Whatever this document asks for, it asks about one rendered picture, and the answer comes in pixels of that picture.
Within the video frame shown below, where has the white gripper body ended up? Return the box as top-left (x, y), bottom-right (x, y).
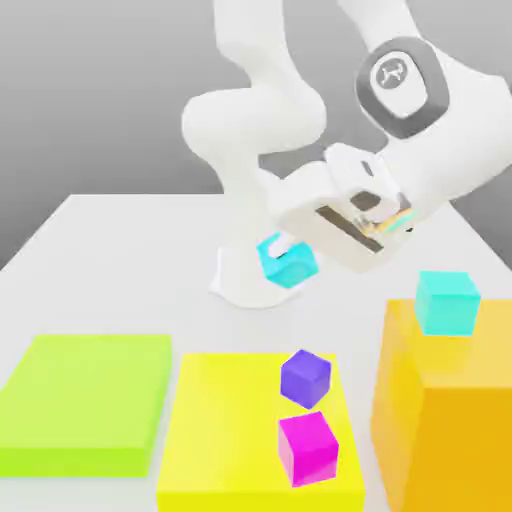
top-left (265, 161), bottom-right (416, 276)

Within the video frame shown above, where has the small cyan cube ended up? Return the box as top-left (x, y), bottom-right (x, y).
top-left (255, 231), bottom-right (320, 290)

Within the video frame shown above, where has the small purple cube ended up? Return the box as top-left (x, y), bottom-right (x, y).
top-left (279, 348), bottom-right (333, 411)

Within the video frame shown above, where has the small turquoise cube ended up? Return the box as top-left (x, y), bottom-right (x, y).
top-left (413, 270), bottom-right (482, 337)

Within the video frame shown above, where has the small magenta cube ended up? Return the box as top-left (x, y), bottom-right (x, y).
top-left (277, 410), bottom-right (341, 489)

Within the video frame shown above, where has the large yellow box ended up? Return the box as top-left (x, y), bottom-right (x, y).
top-left (155, 351), bottom-right (368, 512)

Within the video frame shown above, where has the large lime green box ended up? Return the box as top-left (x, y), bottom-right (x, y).
top-left (0, 333), bottom-right (174, 480)

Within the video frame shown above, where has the large orange box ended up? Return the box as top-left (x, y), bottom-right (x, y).
top-left (369, 297), bottom-right (512, 512)

